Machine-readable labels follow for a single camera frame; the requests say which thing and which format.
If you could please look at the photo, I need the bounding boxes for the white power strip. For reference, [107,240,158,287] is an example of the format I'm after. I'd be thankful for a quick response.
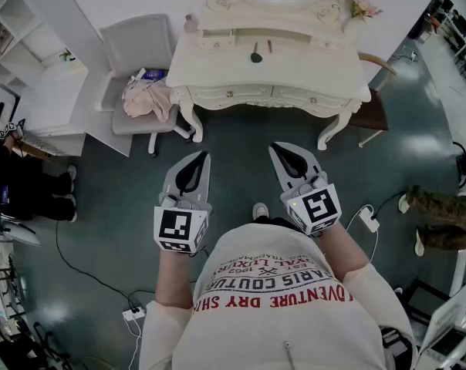
[121,306,147,321]

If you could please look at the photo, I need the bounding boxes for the person's right forearm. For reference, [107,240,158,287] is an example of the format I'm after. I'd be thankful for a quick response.
[313,221,373,283]

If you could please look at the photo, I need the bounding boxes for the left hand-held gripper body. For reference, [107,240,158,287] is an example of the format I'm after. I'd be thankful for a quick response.
[154,191,214,254]

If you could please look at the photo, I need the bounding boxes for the person's left forearm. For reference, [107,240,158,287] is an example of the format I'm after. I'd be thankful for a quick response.
[154,244,211,310]

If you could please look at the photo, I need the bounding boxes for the brown wooden chair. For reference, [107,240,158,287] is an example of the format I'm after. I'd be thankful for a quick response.
[347,52,398,148]

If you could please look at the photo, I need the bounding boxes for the black floor cable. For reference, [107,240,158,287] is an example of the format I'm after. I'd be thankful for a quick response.
[55,220,157,310]

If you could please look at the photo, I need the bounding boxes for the white power adapter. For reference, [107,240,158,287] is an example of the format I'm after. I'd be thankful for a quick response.
[357,204,381,234]

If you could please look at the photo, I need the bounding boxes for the white shelf unit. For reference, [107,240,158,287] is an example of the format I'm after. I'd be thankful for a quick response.
[0,0,70,89]

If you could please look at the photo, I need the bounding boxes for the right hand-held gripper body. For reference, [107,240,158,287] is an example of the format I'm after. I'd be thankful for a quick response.
[280,171,343,237]

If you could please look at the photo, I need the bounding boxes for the oval white-framed mirror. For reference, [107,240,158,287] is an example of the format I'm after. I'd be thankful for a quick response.
[205,0,352,25]

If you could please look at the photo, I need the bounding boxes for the open grey laptop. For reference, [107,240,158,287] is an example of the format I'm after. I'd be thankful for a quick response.
[417,279,466,362]

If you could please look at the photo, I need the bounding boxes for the blue packet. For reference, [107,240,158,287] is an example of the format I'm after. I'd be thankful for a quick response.
[142,69,169,82]

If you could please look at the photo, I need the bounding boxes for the white ornate desk drawer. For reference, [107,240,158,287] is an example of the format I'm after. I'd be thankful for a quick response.
[273,85,354,113]
[186,84,275,110]

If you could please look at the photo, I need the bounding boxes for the grey office chair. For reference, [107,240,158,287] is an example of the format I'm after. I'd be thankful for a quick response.
[95,13,198,158]

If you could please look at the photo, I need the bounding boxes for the black shoulder strap buckle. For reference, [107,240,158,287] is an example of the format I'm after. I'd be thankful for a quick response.
[379,325,414,362]

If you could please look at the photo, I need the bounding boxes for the white low cabinet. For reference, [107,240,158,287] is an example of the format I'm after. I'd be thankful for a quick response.
[22,58,89,157]

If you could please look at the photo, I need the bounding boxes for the pink flowers in white vase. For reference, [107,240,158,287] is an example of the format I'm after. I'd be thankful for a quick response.
[348,0,385,23]

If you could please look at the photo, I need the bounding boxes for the person's white printed shirt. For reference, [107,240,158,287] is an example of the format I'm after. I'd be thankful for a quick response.
[139,221,418,370]

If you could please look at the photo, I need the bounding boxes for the white ornate dressing table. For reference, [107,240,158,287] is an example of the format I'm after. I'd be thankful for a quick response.
[166,0,372,152]

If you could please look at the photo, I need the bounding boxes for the person's black trousers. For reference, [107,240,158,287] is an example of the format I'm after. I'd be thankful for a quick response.
[253,215,296,230]

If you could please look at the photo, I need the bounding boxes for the pink cloth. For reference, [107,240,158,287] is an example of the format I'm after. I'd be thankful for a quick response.
[121,77,179,123]

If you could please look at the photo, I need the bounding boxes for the pink bottle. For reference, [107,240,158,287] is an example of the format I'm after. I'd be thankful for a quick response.
[184,12,201,35]

